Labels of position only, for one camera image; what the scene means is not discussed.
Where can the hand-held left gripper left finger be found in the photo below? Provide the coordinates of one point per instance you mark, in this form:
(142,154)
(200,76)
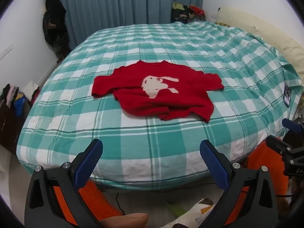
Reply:
(87,165)

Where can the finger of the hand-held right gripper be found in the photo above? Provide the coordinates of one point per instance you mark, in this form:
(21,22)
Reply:
(276,143)
(292,124)

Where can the green checked bed sheet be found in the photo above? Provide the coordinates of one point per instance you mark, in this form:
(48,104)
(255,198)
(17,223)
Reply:
(166,137)

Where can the white patterned bag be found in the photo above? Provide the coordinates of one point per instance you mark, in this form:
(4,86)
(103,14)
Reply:
(197,212)

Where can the person's left hand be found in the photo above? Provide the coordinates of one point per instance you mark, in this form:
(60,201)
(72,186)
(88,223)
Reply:
(125,220)

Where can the blue curtain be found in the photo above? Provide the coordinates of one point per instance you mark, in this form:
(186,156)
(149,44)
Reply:
(123,4)

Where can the pile of colourful clothes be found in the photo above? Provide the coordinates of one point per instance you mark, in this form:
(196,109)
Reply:
(188,13)

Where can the dark wooden cabinet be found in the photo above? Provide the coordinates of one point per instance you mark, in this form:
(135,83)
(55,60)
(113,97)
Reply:
(9,123)

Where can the heap of mixed clothes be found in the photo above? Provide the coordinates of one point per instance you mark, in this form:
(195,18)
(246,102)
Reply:
(16,97)

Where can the black hanging clothes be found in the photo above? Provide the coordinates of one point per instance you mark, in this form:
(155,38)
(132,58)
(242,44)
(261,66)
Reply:
(55,26)

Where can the red sweater with rabbit print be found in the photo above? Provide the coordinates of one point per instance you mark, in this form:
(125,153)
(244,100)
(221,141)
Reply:
(180,99)

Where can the orange pants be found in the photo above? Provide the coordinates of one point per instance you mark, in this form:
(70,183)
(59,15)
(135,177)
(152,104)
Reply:
(261,158)

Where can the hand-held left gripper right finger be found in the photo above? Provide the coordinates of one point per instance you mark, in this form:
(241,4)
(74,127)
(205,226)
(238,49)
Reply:
(214,165)

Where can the cream padded headboard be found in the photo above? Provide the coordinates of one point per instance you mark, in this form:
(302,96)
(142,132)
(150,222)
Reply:
(266,26)

